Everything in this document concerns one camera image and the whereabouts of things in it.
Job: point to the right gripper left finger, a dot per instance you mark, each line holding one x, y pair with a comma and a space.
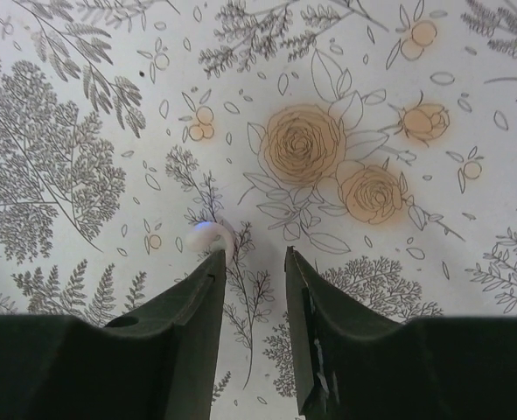
155, 362

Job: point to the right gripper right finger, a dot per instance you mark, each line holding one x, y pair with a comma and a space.
350, 362

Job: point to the white earbud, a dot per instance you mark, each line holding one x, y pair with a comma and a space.
205, 233

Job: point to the floral table cloth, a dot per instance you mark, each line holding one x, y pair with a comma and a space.
379, 138

